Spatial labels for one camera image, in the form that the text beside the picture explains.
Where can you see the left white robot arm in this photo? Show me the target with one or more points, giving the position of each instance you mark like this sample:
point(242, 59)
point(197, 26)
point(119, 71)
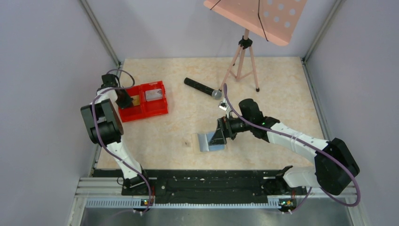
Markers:
point(104, 128)

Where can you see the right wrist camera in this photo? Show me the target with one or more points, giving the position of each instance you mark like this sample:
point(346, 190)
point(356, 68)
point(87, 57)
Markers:
point(223, 105)

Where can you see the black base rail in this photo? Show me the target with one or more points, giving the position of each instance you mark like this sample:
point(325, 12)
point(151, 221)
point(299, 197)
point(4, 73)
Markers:
point(172, 186)

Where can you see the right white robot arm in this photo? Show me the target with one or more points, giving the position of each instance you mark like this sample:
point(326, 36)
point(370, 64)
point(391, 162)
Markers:
point(333, 165)

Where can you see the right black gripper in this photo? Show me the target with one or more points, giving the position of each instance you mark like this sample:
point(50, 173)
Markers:
point(227, 127)

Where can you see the black handheld microphone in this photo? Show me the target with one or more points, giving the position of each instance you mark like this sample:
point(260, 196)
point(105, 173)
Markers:
point(214, 93)

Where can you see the pink music stand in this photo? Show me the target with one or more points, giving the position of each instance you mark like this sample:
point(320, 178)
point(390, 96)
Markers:
point(274, 20)

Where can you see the red plastic bin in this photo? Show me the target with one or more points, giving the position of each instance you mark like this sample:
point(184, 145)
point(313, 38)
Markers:
point(145, 109)

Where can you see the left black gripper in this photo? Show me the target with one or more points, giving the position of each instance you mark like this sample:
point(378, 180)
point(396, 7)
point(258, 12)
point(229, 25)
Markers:
point(123, 99)

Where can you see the silver card in bin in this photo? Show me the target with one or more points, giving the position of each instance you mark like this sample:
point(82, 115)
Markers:
point(153, 94)

